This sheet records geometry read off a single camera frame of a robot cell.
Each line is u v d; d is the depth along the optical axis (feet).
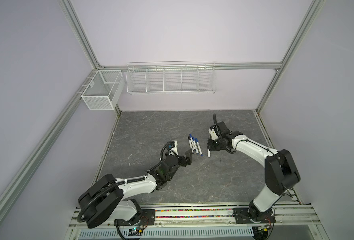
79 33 2.53
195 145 3.26
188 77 3.53
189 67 3.02
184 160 2.42
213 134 2.53
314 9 2.33
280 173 1.51
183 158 2.38
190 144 3.26
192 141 3.34
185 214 2.48
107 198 1.38
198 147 3.25
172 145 2.33
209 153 2.99
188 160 2.44
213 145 2.67
